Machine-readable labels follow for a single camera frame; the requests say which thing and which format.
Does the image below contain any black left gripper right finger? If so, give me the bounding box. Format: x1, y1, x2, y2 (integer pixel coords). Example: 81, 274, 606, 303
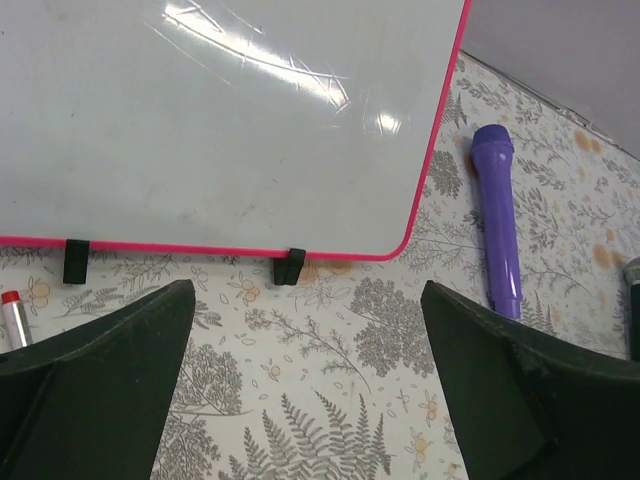
421, 281, 639, 479

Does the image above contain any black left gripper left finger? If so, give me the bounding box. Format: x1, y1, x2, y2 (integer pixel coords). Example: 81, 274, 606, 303
1, 280, 196, 479

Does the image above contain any pink framed whiteboard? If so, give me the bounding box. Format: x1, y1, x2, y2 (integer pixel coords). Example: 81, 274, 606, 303
1, 1, 471, 261

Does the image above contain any black microphone with grey head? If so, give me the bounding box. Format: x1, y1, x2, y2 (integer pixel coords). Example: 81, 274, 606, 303
623, 258, 640, 362

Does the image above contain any red capped whiteboard marker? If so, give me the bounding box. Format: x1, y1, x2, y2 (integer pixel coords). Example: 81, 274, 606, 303
1, 290, 33, 350

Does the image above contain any floral patterned table mat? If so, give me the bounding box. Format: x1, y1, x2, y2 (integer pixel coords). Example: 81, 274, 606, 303
1, 55, 639, 479

